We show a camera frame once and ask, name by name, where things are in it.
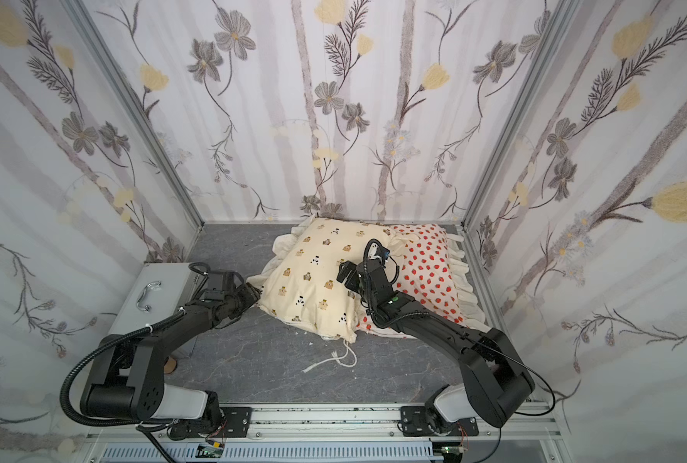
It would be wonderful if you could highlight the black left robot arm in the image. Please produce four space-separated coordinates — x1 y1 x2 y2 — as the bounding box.
59 262 260 438

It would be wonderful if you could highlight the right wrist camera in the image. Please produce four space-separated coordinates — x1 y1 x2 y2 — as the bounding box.
366 242 391 265

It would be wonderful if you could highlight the silver aluminium case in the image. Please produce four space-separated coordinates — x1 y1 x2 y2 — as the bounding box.
108 262 204 335

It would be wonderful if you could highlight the cream animal print pillow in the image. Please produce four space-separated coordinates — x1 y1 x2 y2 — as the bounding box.
248 218 409 343

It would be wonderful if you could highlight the orange round object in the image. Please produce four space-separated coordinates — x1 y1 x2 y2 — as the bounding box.
163 356 177 375

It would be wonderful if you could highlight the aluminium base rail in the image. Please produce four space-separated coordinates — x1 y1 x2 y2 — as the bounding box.
76 402 573 462

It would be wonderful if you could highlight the white drawstring cord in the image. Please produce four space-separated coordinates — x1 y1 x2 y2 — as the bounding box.
302 340 359 374

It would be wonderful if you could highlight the strawberry print ruffled pillow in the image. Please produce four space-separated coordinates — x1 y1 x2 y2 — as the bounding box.
357 223 493 340

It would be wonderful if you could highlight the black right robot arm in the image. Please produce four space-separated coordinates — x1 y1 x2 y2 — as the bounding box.
337 238 540 434

